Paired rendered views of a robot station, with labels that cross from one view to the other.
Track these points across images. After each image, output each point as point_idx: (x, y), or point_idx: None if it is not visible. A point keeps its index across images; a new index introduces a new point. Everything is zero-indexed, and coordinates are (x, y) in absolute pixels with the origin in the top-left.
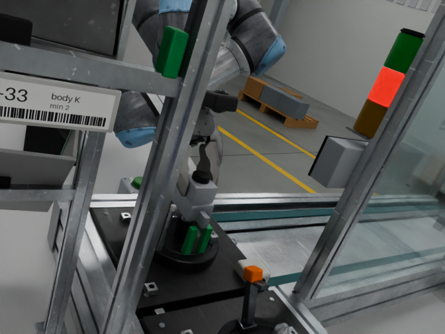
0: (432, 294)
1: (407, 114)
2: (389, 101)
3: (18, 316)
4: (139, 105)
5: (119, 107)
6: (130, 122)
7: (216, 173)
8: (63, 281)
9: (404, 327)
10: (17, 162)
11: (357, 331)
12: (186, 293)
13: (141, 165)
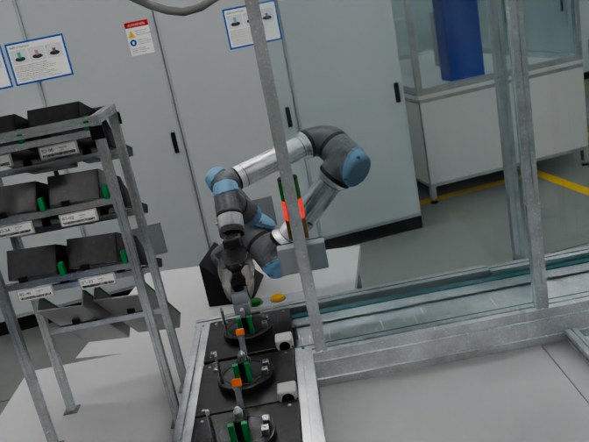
0: (536, 346)
1: (292, 223)
2: (287, 217)
3: (173, 383)
4: (267, 244)
5: (256, 250)
6: (265, 259)
7: (250, 283)
8: (176, 356)
9: (456, 374)
10: (125, 300)
11: (397, 378)
12: (233, 354)
13: (300, 289)
